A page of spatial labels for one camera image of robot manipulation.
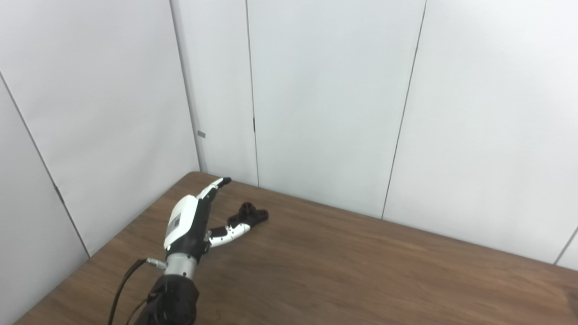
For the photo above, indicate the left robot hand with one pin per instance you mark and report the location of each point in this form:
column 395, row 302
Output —
column 185, row 221

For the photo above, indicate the black flanged holder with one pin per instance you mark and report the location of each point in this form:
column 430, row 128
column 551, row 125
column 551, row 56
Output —
column 253, row 215

